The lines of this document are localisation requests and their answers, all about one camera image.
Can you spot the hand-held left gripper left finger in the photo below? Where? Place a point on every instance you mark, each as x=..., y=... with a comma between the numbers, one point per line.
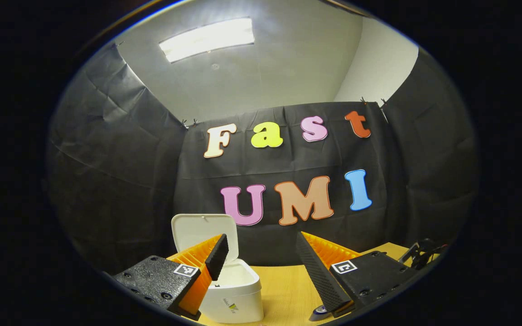
x=218, y=258

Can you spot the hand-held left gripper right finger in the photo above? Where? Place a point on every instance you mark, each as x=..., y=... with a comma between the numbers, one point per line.
x=317, y=276

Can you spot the silver blue pop can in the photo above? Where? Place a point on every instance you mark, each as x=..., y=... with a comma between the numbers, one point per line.
x=321, y=311

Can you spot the white desktop garbage bin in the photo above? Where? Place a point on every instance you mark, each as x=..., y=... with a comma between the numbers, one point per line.
x=238, y=294

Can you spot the wooden desktop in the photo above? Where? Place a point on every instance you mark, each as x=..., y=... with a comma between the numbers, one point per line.
x=283, y=290

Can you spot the dark clamp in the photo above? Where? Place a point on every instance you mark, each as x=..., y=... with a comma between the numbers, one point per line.
x=424, y=253

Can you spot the black backdrop cloth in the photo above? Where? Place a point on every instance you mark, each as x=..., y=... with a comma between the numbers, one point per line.
x=120, y=190

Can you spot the ceiling light panel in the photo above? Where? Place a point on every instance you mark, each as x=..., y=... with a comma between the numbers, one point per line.
x=206, y=38

